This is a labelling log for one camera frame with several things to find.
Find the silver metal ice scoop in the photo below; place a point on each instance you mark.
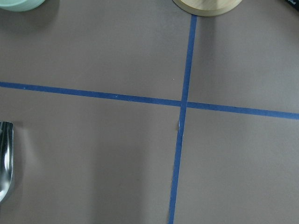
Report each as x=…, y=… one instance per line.
x=6, y=160

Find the wooden stand with round base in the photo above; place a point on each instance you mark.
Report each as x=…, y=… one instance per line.
x=207, y=8

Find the green ceramic bowl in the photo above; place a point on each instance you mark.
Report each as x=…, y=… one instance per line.
x=20, y=5

